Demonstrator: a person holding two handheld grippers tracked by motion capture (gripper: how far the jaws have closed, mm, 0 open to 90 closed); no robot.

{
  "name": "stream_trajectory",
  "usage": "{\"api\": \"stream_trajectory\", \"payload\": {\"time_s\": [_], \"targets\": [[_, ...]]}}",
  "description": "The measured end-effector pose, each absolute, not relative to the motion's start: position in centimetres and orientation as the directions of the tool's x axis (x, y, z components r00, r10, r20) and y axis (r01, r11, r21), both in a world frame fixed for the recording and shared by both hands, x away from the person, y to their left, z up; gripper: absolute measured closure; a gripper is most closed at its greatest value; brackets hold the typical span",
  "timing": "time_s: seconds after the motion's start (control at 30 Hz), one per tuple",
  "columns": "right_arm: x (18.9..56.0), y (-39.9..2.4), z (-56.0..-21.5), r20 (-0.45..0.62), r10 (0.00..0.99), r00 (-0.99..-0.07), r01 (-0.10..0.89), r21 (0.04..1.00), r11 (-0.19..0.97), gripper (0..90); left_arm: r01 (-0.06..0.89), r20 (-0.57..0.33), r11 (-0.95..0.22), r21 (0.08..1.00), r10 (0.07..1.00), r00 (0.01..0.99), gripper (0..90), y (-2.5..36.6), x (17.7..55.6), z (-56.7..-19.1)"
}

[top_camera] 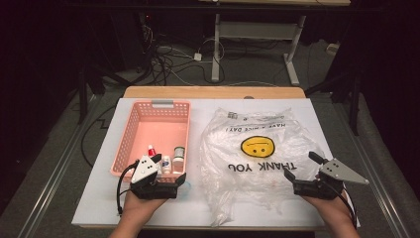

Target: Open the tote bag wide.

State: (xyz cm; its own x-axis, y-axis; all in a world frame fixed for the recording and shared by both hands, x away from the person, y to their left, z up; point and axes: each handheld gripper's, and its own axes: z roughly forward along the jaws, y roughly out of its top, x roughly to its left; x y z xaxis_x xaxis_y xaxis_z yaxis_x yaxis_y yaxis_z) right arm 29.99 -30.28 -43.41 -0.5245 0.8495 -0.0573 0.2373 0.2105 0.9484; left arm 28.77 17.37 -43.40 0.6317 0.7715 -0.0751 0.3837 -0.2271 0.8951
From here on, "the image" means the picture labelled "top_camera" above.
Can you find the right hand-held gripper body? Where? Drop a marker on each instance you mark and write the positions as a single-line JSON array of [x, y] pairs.
[[340, 173]]

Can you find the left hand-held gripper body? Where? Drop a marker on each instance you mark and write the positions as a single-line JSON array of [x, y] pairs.
[[145, 172]]

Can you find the small tube with red cap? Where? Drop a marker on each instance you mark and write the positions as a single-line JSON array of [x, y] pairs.
[[152, 151]]

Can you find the small white bottle white cap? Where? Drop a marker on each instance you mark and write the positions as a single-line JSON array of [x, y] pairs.
[[166, 165]]

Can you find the white jar with grey lid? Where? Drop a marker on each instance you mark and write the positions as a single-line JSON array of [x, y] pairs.
[[178, 162]]

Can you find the pink perforated plastic basket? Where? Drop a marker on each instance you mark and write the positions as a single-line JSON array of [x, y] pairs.
[[158, 132]]

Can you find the clear plastic bag smiley print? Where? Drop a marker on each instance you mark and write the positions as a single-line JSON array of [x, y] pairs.
[[264, 185]]

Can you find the person's left hand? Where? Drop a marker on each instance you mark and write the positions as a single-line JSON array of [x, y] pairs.
[[138, 208]]

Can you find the person's right hand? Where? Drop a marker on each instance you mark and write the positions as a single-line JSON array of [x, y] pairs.
[[333, 211]]

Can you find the black metal stand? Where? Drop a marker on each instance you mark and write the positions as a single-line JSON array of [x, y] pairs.
[[82, 95], [355, 105]]

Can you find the small white power adapter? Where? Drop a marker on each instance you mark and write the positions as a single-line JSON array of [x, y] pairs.
[[197, 56]]

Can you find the black equipment with red light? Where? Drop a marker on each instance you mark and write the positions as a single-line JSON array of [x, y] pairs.
[[132, 43]]

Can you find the metal floor rail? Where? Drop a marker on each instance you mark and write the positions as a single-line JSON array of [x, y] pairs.
[[376, 175], [56, 185]]

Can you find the white metal frame desk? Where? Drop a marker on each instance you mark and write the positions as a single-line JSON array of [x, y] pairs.
[[216, 49]]

